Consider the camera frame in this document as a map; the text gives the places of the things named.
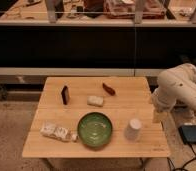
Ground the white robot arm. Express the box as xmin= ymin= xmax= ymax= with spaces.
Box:
xmin=151 ymin=63 xmax=196 ymax=123

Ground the black eraser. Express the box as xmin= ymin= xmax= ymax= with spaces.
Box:
xmin=61 ymin=86 xmax=70 ymax=105

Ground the wooden table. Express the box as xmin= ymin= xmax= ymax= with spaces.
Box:
xmin=22 ymin=77 xmax=170 ymax=158

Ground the green bowl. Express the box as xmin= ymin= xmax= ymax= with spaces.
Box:
xmin=77 ymin=112 xmax=113 ymax=148

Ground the crumpled white packet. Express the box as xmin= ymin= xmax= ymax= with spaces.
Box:
xmin=40 ymin=123 xmax=78 ymax=142

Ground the black cable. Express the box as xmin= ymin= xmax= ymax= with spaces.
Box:
xmin=166 ymin=142 xmax=196 ymax=171

